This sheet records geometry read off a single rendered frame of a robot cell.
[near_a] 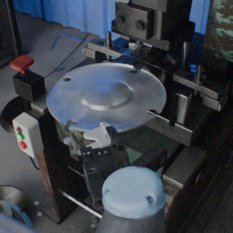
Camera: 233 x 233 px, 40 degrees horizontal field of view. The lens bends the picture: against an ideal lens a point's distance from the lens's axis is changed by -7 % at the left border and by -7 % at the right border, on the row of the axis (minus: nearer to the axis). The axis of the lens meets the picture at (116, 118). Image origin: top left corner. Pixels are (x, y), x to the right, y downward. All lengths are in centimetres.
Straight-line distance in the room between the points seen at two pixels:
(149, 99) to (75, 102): 17
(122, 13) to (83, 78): 20
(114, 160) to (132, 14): 39
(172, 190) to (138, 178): 45
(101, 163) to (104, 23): 209
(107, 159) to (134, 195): 22
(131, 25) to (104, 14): 174
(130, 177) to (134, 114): 37
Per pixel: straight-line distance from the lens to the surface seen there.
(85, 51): 114
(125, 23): 86
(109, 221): 40
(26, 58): 107
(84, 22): 277
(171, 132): 91
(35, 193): 163
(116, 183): 40
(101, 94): 81
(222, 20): 46
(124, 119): 74
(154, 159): 61
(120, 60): 97
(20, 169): 174
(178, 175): 85
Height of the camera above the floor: 130
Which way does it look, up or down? 42 degrees down
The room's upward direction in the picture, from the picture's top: straight up
